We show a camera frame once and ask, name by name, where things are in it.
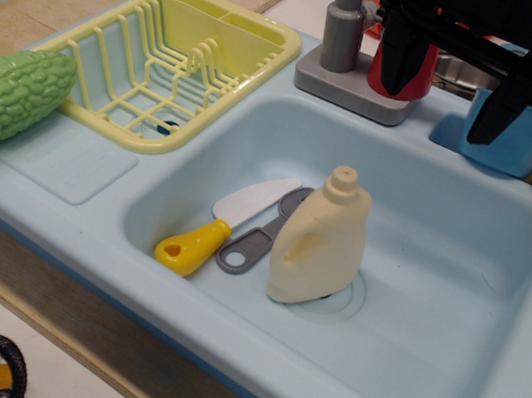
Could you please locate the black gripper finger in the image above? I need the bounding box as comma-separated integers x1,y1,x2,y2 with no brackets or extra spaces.
466,76,532,145
381,15,433,94

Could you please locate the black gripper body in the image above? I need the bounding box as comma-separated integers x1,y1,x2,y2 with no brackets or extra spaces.
380,0,532,82

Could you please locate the cream toy detergent bottle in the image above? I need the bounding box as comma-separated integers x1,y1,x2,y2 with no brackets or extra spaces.
266,165,372,304

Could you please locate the light blue toy sink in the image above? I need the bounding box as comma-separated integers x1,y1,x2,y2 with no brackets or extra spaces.
0,34,532,398

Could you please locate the yellow plastic drying rack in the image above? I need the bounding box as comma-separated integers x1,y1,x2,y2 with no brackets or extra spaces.
35,0,302,155

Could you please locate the red plastic cup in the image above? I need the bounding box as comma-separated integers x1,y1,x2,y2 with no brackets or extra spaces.
366,45,439,101

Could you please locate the blue plastic pot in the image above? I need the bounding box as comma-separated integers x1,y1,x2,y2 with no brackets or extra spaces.
455,84,532,181

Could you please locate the steel toy pot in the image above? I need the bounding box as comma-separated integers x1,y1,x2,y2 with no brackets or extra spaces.
434,52,500,91

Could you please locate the grey toy faucet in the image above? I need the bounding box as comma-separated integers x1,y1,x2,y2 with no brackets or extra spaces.
294,0,415,127

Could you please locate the grey toy fork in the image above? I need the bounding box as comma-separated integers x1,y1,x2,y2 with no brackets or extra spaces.
215,187,314,275

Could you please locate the green bitter melon toy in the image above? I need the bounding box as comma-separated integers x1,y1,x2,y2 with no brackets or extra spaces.
0,50,77,142

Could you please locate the yellow handled toy knife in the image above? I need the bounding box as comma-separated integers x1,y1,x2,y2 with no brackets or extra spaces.
153,178,303,277

